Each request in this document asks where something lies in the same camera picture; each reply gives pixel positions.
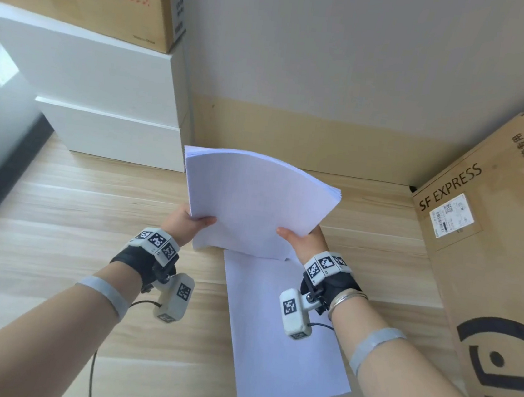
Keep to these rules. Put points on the person's left hand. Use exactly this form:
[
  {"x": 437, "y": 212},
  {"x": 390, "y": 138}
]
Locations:
[{"x": 181, "y": 224}]

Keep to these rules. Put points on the person's right hand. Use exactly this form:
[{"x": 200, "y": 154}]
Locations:
[{"x": 308, "y": 246}]

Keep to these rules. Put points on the gathered white paper bundle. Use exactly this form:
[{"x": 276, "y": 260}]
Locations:
[{"x": 253, "y": 195}]

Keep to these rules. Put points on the single white paper sheet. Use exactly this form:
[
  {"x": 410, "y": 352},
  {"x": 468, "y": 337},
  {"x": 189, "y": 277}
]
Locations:
[{"x": 272, "y": 357}]

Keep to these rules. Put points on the person's right forearm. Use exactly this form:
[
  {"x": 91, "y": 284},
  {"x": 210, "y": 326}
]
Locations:
[{"x": 410, "y": 387}]

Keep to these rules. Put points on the grey forearm band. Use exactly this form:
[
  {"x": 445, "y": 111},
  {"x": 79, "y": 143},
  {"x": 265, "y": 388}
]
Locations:
[
  {"x": 105, "y": 293},
  {"x": 377, "y": 346}
]

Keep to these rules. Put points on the person's left forearm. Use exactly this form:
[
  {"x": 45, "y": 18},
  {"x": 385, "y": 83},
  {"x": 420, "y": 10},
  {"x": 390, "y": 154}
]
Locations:
[{"x": 39, "y": 331}]

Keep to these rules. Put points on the beige desk back panel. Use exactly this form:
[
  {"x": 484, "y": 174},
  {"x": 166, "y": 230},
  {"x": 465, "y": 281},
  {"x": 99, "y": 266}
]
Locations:
[{"x": 320, "y": 141}]

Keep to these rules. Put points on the flat white box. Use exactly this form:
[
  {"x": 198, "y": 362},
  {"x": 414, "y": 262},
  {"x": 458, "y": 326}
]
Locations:
[{"x": 118, "y": 137}]

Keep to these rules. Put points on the white shipping label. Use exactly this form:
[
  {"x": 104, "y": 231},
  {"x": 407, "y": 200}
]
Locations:
[{"x": 451, "y": 215}]

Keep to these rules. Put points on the tall white box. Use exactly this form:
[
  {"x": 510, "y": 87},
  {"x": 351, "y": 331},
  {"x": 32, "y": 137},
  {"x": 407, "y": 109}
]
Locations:
[{"x": 93, "y": 68}]

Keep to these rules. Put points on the large printed cardboard box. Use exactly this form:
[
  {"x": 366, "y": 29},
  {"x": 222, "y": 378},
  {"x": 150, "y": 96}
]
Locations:
[{"x": 494, "y": 269}]

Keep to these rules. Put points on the white marker wrist camera rig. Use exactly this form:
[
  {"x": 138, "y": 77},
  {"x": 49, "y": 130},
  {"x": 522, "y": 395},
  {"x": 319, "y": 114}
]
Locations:
[
  {"x": 337, "y": 282},
  {"x": 132, "y": 259}
]

